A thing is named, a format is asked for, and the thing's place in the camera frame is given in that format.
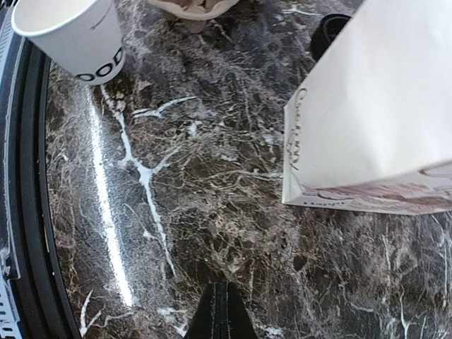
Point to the black table front rail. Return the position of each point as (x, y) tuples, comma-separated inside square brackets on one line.
[(36, 281)]

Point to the brown cardboard cup carrier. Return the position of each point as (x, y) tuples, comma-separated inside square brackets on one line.
[(194, 14)]

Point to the white paper takeout bag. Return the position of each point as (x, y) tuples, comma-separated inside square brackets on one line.
[(369, 128)]

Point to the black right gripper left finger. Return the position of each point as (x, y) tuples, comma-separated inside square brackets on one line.
[(205, 323)]

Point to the white slotted cable duct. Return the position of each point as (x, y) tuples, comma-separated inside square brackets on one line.
[(9, 315)]

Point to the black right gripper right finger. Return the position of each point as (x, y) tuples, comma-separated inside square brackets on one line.
[(234, 319)]

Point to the stack of black cup lids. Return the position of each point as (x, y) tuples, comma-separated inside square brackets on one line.
[(324, 35)]

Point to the white paper coffee cup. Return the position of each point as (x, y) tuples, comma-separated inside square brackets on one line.
[(83, 37)]

